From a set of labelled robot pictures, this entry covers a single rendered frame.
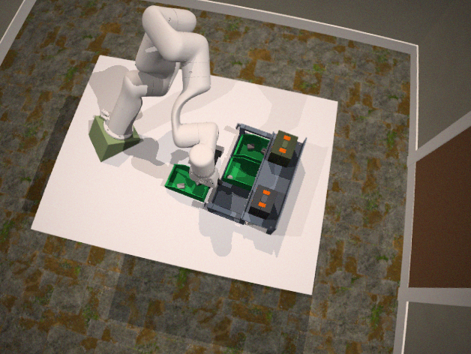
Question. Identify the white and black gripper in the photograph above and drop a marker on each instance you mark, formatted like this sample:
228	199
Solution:
211	182

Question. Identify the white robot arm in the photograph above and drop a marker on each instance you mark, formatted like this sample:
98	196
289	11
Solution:
168	34

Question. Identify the green bin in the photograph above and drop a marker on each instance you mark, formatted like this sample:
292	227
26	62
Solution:
255	154
243	172
178	175

